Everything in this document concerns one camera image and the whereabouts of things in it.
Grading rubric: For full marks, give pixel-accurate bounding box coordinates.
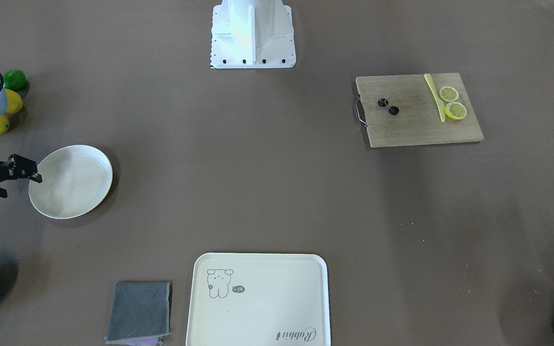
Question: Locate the cream round plate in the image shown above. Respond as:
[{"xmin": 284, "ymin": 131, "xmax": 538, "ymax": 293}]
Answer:
[{"xmin": 28, "ymin": 145, "xmax": 113, "ymax": 220}]

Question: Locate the dark red cherry pair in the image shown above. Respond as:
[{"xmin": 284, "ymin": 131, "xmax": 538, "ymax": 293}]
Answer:
[{"xmin": 378, "ymin": 97, "xmax": 400, "ymax": 116}]

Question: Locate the cream rabbit tray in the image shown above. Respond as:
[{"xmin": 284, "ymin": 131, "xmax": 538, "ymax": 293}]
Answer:
[{"xmin": 186, "ymin": 252, "xmax": 331, "ymax": 346}]

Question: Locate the yellow lemon near lime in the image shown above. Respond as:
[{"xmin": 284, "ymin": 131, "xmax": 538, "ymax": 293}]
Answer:
[{"xmin": 4, "ymin": 88, "xmax": 24, "ymax": 115}]

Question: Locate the green lime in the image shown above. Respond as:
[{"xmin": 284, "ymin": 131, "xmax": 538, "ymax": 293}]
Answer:
[{"xmin": 3, "ymin": 69, "xmax": 28, "ymax": 91}]

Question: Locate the grey folded cloth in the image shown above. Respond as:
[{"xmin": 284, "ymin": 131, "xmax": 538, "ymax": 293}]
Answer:
[{"xmin": 105, "ymin": 281, "xmax": 171, "ymax": 346}]

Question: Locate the wooden cutting board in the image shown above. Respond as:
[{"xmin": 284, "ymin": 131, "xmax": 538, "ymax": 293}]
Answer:
[{"xmin": 355, "ymin": 73, "xmax": 484, "ymax": 148}]

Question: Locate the yellow plastic knife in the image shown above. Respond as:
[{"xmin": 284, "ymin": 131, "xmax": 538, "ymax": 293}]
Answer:
[{"xmin": 424, "ymin": 73, "xmax": 446, "ymax": 123}]

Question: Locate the lemon slice upper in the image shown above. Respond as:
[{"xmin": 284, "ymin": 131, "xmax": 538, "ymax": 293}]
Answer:
[{"xmin": 438, "ymin": 86, "xmax": 460, "ymax": 103}]

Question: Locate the lemon slice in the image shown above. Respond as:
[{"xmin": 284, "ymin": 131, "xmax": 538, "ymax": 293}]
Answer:
[
  {"xmin": 444, "ymin": 101, "xmax": 468, "ymax": 120},
  {"xmin": 438, "ymin": 86, "xmax": 460, "ymax": 103}
]

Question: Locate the lemon slice lower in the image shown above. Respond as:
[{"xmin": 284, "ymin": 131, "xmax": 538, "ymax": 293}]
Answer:
[{"xmin": 444, "ymin": 101, "xmax": 468, "ymax": 120}]

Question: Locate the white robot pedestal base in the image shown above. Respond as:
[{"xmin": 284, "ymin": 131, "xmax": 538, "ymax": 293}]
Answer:
[{"xmin": 210, "ymin": 0, "xmax": 297, "ymax": 69}]

